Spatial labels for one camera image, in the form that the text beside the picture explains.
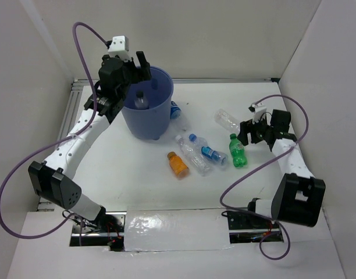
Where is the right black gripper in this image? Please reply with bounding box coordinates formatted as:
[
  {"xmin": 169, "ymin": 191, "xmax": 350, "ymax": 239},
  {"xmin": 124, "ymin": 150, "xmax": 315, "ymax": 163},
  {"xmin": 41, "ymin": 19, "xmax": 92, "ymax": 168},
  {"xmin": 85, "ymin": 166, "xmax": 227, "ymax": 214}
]
[{"xmin": 237, "ymin": 113, "xmax": 273, "ymax": 146}]

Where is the clear bottle black cap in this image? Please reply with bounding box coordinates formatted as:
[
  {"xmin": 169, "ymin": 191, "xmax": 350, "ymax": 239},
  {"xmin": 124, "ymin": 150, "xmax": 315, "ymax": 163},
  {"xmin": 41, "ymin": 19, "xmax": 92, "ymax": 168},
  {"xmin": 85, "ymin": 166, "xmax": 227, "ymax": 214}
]
[{"xmin": 134, "ymin": 91, "xmax": 149, "ymax": 110}]

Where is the clear crushed bottle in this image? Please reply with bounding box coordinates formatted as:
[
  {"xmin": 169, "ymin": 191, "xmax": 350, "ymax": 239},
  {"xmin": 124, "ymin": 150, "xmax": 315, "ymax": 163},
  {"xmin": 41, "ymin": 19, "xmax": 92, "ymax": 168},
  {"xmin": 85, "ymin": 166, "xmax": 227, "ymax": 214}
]
[{"xmin": 213, "ymin": 109, "xmax": 240, "ymax": 134}]

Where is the orange juice bottle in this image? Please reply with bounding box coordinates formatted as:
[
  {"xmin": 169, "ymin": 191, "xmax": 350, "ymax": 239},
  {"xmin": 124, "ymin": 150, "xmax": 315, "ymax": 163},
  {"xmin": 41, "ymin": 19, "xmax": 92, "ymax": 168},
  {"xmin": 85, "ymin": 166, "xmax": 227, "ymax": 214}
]
[{"xmin": 167, "ymin": 152, "xmax": 190, "ymax": 179}]

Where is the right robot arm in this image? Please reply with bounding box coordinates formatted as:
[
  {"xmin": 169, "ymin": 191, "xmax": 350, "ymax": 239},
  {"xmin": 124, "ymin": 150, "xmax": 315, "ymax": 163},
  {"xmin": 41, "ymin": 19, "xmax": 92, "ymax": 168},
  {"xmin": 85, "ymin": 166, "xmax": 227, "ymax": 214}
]
[{"xmin": 237, "ymin": 108, "xmax": 326, "ymax": 227}]

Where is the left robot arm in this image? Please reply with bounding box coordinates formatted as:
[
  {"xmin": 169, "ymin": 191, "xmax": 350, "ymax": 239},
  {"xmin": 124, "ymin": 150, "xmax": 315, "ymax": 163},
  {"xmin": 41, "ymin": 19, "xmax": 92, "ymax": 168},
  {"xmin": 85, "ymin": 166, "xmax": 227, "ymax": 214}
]
[{"xmin": 28, "ymin": 51, "xmax": 151, "ymax": 232}]

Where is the blue plastic bin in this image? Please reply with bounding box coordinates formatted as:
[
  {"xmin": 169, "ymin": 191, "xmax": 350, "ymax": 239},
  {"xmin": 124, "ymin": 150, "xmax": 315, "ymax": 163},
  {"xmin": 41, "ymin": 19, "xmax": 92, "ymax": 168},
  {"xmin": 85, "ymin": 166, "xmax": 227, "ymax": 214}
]
[{"xmin": 121, "ymin": 66, "xmax": 174, "ymax": 140}]

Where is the blue label bottle behind bin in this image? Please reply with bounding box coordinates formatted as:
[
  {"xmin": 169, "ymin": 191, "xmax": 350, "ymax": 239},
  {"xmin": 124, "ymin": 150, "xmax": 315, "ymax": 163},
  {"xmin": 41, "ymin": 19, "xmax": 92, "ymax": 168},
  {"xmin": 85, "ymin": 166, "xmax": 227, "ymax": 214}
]
[{"xmin": 170, "ymin": 101, "xmax": 190, "ymax": 131}]

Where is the green soda bottle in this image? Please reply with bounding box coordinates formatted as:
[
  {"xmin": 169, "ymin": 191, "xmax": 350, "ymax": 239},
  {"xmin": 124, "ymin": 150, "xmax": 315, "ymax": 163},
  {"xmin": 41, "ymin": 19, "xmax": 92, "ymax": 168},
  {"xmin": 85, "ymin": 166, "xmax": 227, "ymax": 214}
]
[{"xmin": 229, "ymin": 133, "xmax": 247, "ymax": 168}]

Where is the clear bottle blue cap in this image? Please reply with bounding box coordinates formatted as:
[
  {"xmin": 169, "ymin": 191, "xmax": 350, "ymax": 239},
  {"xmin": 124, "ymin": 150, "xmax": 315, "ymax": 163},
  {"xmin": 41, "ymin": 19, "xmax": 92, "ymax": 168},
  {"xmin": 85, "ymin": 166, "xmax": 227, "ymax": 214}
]
[{"xmin": 188, "ymin": 134, "xmax": 228, "ymax": 169}]

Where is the clear bottle white cap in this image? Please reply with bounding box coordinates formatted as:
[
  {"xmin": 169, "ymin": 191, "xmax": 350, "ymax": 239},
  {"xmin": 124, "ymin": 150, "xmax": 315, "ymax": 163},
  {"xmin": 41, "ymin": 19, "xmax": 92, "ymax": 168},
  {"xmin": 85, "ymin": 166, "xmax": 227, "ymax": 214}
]
[{"xmin": 175, "ymin": 135, "xmax": 211, "ymax": 176}]

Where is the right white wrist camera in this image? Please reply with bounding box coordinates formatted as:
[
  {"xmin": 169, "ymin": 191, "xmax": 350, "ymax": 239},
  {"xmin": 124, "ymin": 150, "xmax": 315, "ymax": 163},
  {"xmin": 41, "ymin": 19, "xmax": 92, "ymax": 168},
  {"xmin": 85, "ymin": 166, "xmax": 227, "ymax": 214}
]
[{"xmin": 248, "ymin": 102, "xmax": 267, "ymax": 124}]

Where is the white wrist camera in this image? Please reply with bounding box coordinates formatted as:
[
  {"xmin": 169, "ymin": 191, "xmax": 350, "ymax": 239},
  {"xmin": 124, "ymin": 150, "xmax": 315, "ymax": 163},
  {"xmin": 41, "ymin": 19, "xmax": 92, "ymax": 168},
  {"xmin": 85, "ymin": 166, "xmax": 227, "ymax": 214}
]
[
  {"xmin": 106, "ymin": 35, "xmax": 131, "ymax": 62},
  {"xmin": 248, "ymin": 102, "xmax": 267, "ymax": 124}
]

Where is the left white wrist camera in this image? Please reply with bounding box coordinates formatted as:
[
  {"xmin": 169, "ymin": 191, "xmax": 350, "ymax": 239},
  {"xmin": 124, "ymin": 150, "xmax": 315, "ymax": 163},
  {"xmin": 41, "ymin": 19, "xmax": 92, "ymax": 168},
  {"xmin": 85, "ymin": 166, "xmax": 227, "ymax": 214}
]
[{"xmin": 106, "ymin": 35, "xmax": 131, "ymax": 62}]

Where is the back aluminium rail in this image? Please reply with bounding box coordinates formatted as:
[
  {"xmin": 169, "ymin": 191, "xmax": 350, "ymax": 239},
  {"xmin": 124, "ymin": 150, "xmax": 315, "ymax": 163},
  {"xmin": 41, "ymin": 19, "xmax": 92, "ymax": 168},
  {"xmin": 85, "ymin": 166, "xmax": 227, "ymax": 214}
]
[{"xmin": 73, "ymin": 77, "xmax": 281, "ymax": 85}]

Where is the left aluminium rail frame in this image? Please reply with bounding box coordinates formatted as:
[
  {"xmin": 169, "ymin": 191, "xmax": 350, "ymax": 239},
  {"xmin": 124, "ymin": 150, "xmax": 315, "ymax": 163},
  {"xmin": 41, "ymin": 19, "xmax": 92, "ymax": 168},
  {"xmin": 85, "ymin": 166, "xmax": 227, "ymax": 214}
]
[{"xmin": 37, "ymin": 81, "xmax": 84, "ymax": 212}]

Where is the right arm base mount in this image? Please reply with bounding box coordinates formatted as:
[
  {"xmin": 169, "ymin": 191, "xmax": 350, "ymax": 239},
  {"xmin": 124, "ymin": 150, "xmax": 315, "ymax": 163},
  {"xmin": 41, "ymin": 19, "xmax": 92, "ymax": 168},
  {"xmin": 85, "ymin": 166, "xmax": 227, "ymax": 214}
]
[{"xmin": 221, "ymin": 210, "xmax": 283, "ymax": 244}]

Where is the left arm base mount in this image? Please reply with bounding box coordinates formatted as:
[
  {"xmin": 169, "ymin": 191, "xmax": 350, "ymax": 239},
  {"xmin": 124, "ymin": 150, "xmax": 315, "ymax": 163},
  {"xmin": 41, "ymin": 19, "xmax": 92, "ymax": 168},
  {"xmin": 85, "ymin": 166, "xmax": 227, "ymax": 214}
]
[{"xmin": 69, "ymin": 212, "xmax": 127, "ymax": 252}]

